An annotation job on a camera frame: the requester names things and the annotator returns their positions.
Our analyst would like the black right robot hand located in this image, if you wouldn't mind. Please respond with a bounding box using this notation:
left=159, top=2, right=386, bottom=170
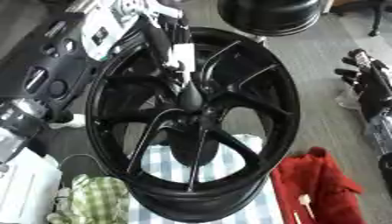
left=333, top=47, right=392, bottom=119

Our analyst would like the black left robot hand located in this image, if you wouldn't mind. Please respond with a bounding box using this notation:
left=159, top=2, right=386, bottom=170
left=145, top=13, right=207, bottom=114

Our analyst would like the black spoked wheel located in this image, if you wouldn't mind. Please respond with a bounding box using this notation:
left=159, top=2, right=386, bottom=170
left=82, top=26, right=302, bottom=224

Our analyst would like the black round wheel rim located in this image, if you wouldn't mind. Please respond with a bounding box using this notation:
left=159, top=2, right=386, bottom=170
left=215, top=0, right=324, bottom=38

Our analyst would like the white pin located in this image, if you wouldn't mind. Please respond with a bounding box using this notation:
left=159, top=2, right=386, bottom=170
left=297, top=193, right=318, bottom=221
left=290, top=211, right=304, bottom=224

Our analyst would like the red crumpled cloth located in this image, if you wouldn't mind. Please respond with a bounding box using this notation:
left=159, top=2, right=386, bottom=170
left=268, top=146, right=368, bottom=224

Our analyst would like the white crumpled rag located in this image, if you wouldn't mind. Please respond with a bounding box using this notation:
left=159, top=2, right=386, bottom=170
left=47, top=113, right=89, bottom=130

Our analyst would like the green white checked cloth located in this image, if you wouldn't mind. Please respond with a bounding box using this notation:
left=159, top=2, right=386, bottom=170
left=44, top=173, right=132, bottom=224

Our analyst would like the white flat box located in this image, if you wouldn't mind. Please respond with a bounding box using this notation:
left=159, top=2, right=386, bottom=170
left=0, top=147, right=65, bottom=224

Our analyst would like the thin grey cable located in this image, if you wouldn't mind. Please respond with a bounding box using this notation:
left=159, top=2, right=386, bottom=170
left=56, top=153, right=106, bottom=176

